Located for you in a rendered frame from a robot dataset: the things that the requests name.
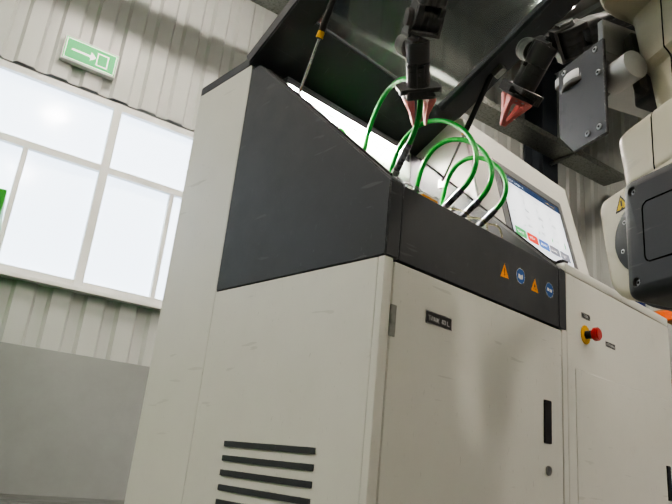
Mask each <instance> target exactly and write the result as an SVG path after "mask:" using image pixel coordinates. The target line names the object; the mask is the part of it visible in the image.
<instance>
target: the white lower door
mask: <svg viewBox="0 0 672 504"><path fill-rule="evenodd" d="M376 504H563V437H562V367H561V331H560V330H558V329H556V328H553V327H551V326H549V325H546V324H544V323H541V322H539V321H537V320H534V319H532V318H529V317H527V316H525V315H522V314H520V313H517V312H515V311H513V310H510V309H508V308H505V307H503V306H501V305H498V304H496V303H493V302H491V301H489V300H486V299H484V298H481V297H479V296H477V295H474V294H472V293H469V292H467V291H465V290H462V289H460V288H457V287H455V286H453V285H450V284H448V283H445V282H443V281H441V280H438V279H436V278H433V277H431V276H429V275H426V274H424V273H421V272H419V271H417V270H414V269H412V268H409V267H407V266H405V265H402V264H400V263H397V262H393V270H392V284H391V298H390V312H389V326H388V339H387V353H386V367H385V381H384V395H383V408H382V422H381V436H380V450H379V464H378V477H377V491H376Z"/></svg>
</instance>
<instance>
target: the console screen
mask: <svg viewBox="0 0 672 504"><path fill-rule="evenodd" d="M491 160H493V161H494V162H496V163H497V164H498V165H499V166H500V167H501V168H502V169H503V171H504V172H505V174H506V177H507V179H508V185H509V190H508V195H507V198H506V200H505V202H504V204H503V205H502V209H503V214H504V218H505V222H506V225H508V226H509V227H510V228H511V229H513V230H514V231H515V232H517V233H518V234H519V235H521V236H522V237H523V238H524V239H526V240H527V241H528V242H530V243H531V244H532V245H533V246H535V247H536V248H537V249H539V250H540V251H541V252H543V253H544V254H545V255H546V256H548V257H549V258H550V259H552V260H553V261H554V262H555V261H557V260H561V259H563V260H566V261H568V264H569V265H571V266H573V267H574V268H576V269H578V266H577V263H576V259H575V255H574V252H573V248H572V245H571V241H570V238H569V234H568V231H567V227H566V223H565V220H564V216H563V213H562V209H561V206H560V203H559V202H557V201H556V200H554V199H553V198H551V197H550V196H548V195H547V194H545V193H544V192H542V191H541V190H539V189H538V188H536V187H535V186H533V185H532V184H530V183H529V182H527V181H526V180H524V179H523V178H521V177H520V176H518V175H517V174H515V173H514V172H512V171H511V170H509V169H508V168H506V167H505V166H503V165H502V164H500V163H499V162H497V161H496V160H494V159H493V158H491ZM494 174H495V179H496V183H497V187H498V192H499V196H500V199H501V197H502V194H503V181H502V178H501V176H500V174H499V173H498V171H497V170H496V169H495V168H494Z"/></svg>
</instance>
